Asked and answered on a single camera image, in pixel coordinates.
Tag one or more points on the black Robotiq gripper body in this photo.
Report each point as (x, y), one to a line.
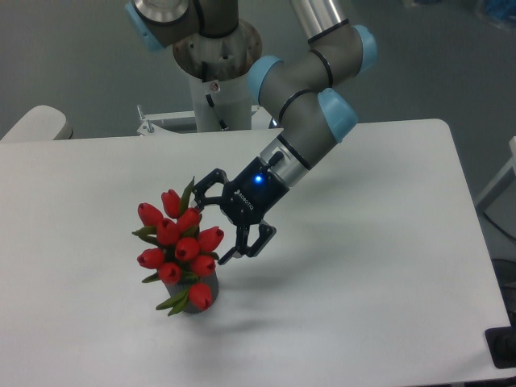
(246, 199)

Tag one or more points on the red tulip bouquet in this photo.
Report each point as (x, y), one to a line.
(180, 249)

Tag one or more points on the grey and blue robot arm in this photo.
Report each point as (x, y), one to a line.
(301, 97)

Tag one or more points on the dark grey ribbed vase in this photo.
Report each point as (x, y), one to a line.
(192, 296)

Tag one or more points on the beige chair armrest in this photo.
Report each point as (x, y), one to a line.
(41, 123)

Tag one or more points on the black box at table corner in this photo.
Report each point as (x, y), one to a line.
(501, 343)

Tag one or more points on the blue object top right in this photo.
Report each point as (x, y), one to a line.
(499, 13)

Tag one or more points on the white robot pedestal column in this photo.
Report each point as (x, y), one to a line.
(217, 70)

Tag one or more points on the white pedestal base bracket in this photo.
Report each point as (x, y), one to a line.
(183, 122)

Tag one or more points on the white furniture frame at right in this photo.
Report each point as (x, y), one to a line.
(498, 184)

